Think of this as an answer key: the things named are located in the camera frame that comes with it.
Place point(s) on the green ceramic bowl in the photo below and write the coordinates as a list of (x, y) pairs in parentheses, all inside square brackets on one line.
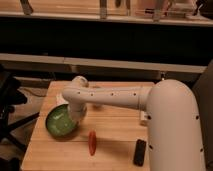
[(58, 123)]

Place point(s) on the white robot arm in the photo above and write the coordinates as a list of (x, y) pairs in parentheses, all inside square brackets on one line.
[(174, 129)]

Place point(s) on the white tube bottle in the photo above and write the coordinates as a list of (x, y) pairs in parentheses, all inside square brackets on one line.
[(143, 118)]

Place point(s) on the orange carrot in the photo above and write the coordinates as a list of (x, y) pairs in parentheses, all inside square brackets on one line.
[(92, 142)]

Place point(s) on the black rectangular device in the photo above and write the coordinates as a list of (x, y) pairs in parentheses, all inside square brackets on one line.
[(139, 153)]

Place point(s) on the black office chair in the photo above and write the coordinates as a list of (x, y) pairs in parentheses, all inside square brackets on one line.
[(9, 97)]

